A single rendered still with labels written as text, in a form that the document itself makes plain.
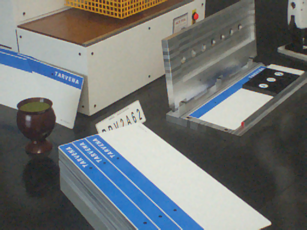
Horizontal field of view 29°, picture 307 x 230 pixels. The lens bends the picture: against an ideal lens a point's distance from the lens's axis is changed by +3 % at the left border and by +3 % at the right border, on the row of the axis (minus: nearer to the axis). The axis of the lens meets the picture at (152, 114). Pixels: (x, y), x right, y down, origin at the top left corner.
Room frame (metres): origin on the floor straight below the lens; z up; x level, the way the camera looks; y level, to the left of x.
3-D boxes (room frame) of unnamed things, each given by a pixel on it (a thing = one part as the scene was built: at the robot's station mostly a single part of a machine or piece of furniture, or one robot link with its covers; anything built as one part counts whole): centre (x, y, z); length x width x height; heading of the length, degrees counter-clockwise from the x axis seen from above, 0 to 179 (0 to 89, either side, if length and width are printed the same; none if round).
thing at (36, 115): (1.14, 0.26, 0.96); 0.09 x 0.09 x 0.11
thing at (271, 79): (1.46, -0.32, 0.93); 0.10 x 0.05 x 0.01; 55
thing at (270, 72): (1.50, -0.35, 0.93); 0.10 x 0.05 x 0.01; 55
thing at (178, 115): (1.40, -0.24, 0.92); 0.44 x 0.21 x 0.04; 145
